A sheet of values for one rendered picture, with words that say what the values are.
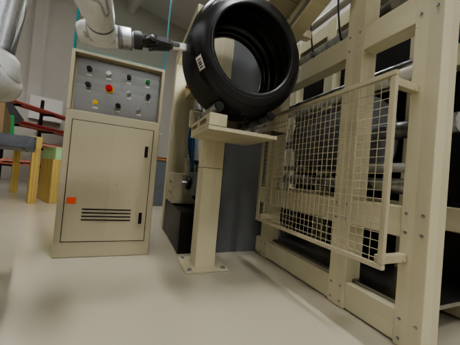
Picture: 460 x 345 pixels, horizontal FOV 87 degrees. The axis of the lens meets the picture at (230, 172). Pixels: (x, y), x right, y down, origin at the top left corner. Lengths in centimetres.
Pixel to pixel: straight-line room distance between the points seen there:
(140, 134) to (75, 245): 79
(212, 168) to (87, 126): 81
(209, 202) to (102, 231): 71
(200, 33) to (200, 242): 112
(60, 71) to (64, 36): 105
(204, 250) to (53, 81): 810
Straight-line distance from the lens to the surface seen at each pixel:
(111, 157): 172
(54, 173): 410
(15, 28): 155
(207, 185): 150
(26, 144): 104
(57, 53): 936
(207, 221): 153
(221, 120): 115
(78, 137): 175
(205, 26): 124
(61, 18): 977
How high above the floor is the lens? 57
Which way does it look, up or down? 1 degrees up
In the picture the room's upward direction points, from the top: 5 degrees clockwise
